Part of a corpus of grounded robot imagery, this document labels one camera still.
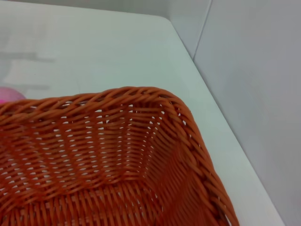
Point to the orange woven rectangular basket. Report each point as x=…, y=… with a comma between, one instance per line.
x=94, y=179

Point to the pink foam ball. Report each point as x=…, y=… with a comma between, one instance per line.
x=9, y=94

